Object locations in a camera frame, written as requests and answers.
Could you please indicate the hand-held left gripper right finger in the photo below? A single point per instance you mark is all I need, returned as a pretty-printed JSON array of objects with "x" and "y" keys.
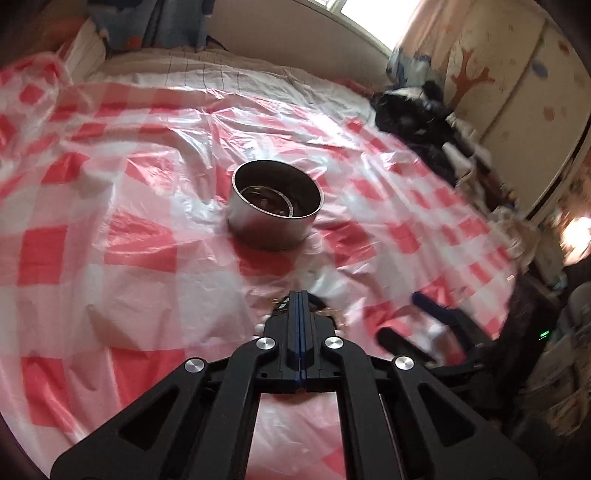
[{"x": 351, "y": 369}]

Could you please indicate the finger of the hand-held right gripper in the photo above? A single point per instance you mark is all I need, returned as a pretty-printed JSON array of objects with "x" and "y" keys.
[
  {"x": 438, "y": 309},
  {"x": 406, "y": 344}
]

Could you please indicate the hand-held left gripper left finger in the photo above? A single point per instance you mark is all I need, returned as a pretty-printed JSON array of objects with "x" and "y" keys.
[{"x": 258, "y": 369}]

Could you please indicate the round metal tin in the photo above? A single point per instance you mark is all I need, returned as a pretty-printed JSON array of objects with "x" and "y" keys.
[{"x": 272, "y": 226}]

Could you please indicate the white cloth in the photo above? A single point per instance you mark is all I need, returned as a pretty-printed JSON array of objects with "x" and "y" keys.
[{"x": 461, "y": 157}]

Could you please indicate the red white checkered plastic sheet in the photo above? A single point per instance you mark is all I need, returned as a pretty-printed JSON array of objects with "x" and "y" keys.
[{"x": 138, "y": 230}]

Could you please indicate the black plastic bag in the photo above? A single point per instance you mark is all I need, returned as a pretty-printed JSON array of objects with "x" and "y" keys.
[{"x": 411, "y": 115}]

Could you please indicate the tree print wardrobe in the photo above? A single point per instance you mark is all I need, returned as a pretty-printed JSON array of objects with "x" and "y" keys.
[{"x": 508, "y": 92}]

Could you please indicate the blue pink print curtain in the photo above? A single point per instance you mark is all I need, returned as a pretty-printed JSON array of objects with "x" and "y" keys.
[{"x": 411, "y": 64}]

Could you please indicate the window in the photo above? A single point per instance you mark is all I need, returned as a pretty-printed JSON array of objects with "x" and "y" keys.
[{"x": 364, "y": 18}]

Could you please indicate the striped bed sheet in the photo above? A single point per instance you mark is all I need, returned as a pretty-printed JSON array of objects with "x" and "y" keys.
[{"x": 231, "y": 69}]

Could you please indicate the whale print curtain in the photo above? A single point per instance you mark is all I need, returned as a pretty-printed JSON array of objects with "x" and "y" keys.
[{"x": 152, "y": 23}]

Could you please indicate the striped pillow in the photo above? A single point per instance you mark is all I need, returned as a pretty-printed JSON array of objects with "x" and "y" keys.
[{"x": 85, "y": 50}]

